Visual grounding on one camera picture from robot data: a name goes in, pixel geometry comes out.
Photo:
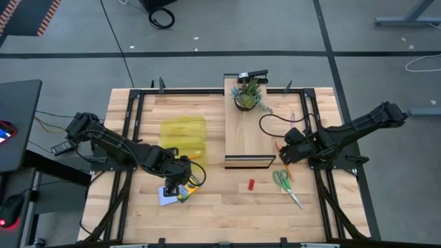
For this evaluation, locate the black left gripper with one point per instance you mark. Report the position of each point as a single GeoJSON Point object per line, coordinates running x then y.
{"type": "Point", "coordinates": [179, 174]}

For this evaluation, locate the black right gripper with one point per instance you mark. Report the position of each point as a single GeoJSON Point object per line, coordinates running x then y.
{"type": "Point", "coordinates": [301, 152]}

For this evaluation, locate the white sticky note pad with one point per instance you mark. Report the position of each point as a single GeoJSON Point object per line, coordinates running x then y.
{"type": "Point", "coordinates": [167, 200]}

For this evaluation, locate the yellow crayon box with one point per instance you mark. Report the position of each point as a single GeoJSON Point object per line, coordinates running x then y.
{"type": "Point", "coordinates": [187, 193]}

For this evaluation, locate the orange pencil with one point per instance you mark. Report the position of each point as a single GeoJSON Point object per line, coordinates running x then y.
{"type": "Point", "coordinates": [288, 171]}

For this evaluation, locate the pink pen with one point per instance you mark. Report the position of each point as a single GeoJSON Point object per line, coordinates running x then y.
{"type": "Point", "coordinates": [293, 117]}

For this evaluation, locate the red eraser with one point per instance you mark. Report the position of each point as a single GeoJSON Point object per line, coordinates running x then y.
{"type": "Point", "coordinates": [251, 184]}

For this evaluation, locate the yellow translucent pencil case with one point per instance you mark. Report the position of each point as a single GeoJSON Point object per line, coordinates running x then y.
{"type": "Point", "coordinates": [182, 134]}

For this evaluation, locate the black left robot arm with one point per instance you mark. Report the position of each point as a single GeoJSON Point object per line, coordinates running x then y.
{"type": "Point", "coordinates": [113, 141]}

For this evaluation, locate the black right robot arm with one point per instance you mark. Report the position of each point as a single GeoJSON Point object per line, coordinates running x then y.
{"type": "Point", "coordinates": [361, 125]}

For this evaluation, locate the yellow pencil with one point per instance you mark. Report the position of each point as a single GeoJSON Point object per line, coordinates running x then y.
{"type": "Point", "coordinates": [195, 157]}

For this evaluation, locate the wooden riser shelf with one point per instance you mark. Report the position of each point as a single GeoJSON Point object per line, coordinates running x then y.
{"type": "Point", "coordinates": [246, 134]}

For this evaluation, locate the succulent plant in black pot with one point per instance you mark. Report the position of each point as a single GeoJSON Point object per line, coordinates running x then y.
{"type": "Point", "coordinates": [246, 100]}

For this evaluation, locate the black stapler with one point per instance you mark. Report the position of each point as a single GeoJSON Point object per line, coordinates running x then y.
{"type": "Point", "coordinates": [253, 73]}

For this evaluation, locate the black power adapter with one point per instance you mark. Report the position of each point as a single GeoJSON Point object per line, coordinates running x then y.
{"type": "Point", "coordinates": [62, 148]}

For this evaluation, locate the grey floor foot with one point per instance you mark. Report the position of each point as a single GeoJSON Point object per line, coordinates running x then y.
{"type": "Point", "coordinates": [425, 111]}

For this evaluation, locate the grey side table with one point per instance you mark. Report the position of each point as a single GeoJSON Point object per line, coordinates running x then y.
{"type": "Point", "coordinates": [27, 234]}

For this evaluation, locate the black computer mouse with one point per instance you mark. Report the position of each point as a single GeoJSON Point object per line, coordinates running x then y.
{"type": "Point", "coordinates": [10, 208]}

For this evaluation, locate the black side desk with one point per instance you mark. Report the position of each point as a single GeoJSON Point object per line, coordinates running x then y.
{"type": "Point", "coordinates": [19, 124]}

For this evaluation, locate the red cased phone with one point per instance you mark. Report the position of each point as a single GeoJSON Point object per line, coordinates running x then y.
{"type": "Point", "coordinates": [6, 132]}

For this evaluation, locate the grey desk leg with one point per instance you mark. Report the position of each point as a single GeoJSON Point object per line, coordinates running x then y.
{"type": "Point", "coordinates": [406, 21]}

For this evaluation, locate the black mat orange striped edge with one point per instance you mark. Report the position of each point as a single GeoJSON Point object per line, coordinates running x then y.
{"type": "Point", "coordinates": [20, 17]}

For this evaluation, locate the black aluminium table frame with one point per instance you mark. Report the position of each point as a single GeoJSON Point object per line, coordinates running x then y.
{"type": "Point", "coordinates": [138, 113]}

